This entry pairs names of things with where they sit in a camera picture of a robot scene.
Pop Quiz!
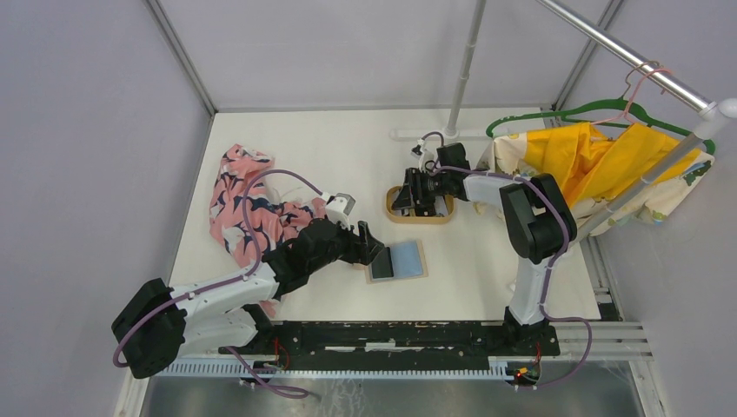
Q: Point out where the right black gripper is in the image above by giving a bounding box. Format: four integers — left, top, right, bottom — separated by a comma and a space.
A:
392, 168, 451, 210

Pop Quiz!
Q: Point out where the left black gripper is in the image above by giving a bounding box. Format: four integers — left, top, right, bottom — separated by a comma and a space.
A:
308, 215, 383, 274

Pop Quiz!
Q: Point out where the black VIP credit card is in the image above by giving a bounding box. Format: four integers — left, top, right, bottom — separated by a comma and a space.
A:
369, 247, 395, 281

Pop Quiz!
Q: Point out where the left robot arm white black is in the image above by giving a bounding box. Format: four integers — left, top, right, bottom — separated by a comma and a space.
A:
111, 219, 388, 379

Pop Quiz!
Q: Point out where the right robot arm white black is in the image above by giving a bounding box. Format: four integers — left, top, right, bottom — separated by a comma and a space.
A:
389, 142, 577, 354

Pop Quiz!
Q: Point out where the oval wooden card tray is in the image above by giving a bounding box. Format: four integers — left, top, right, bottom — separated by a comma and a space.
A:
384, 186, 455, 225

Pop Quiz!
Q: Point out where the white rack pole with base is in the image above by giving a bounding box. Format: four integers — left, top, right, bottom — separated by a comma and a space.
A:
388, 0, 488, 142

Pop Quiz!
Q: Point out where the pink patterned garment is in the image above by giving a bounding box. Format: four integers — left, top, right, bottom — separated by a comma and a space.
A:
208, 143, 329, 319

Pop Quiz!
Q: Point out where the green clothes hanger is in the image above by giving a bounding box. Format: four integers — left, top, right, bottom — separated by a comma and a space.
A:
486, 98, 717, 156

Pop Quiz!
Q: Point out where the pink clothes hanger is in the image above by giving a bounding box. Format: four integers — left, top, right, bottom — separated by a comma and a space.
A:
592, 67, 673, 125

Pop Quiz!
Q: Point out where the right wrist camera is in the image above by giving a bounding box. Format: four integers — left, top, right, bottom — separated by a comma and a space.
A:
410, 142, 435, 171

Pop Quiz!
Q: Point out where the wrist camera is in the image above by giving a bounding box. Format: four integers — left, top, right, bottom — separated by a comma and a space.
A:
325, 193, 355, 230
410, 142, 435, 171

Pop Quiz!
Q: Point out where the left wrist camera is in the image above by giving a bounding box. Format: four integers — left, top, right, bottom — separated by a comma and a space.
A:
325, 193, 355, 230

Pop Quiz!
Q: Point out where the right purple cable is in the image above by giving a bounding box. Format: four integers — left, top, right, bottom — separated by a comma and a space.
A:
420, 130, 594, 391

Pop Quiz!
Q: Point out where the purple cable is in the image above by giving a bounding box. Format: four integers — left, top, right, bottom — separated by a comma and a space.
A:
420, 130, 594, 391
112, 169, 327, 400

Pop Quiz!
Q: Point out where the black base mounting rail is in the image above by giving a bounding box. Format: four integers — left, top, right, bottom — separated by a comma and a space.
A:
236, 321, 561, 371

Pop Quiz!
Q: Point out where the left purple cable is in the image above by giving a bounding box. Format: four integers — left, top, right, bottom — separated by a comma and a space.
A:
112, 169, 327, 400

